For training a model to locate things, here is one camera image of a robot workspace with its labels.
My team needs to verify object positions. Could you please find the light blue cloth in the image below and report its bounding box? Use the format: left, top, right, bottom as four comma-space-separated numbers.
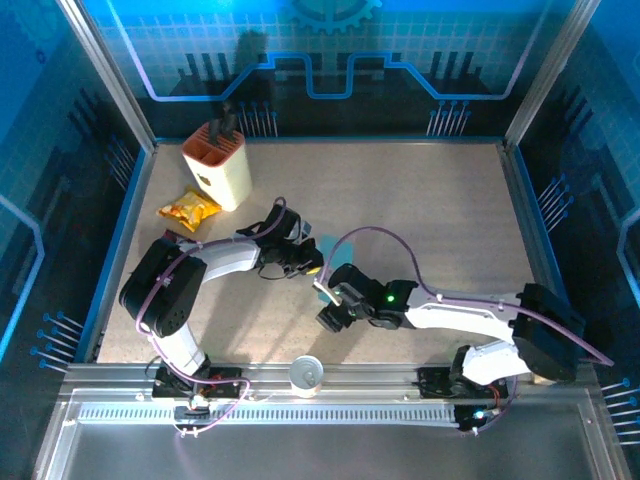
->
316, 233, 356, 307

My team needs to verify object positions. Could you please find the silver drink can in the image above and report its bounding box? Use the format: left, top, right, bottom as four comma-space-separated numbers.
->
288, 354, 326, 400

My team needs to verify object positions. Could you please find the cream knife block orange top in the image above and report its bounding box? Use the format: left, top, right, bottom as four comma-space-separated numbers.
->
180, 122, 253, 214

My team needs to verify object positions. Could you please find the yellow snack bag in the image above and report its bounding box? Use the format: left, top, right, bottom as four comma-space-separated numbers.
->
156, 185, 223, 234

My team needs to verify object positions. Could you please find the purple snack bag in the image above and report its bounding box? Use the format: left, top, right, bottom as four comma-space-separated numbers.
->
163, 228, 204, 247

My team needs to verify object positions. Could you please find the grey metal shelf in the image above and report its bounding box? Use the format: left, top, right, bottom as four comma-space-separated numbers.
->
32, 388, 632, 480

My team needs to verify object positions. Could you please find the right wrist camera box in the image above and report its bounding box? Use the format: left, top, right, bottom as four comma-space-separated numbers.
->
312, 280, 345, 307

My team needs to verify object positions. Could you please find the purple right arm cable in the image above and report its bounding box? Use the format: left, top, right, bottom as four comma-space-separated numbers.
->
315, 225, 615, 435

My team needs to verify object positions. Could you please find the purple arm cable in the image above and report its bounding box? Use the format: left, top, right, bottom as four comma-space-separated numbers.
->
135, 196, 301, 437
315, 225, 615, 435

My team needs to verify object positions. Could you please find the aluminium mounting rail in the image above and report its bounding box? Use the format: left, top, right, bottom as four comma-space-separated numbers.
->
62, 363, 599, 393

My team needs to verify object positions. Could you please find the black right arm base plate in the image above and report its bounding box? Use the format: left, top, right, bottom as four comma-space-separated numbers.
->
417, 366, 510, 400

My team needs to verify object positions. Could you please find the white slotted cable duct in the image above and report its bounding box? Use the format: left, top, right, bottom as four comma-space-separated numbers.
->
77, 403, 460, 427

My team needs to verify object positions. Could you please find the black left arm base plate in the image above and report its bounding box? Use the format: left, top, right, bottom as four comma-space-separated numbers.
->
151, 366, 245, 400

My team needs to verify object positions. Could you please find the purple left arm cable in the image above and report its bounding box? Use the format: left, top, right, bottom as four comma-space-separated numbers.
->
135, 196, 301, 437

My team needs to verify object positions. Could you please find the aluminium frame post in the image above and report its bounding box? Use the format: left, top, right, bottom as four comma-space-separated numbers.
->
502, 0, 601, 146
56, 0, 159, 154

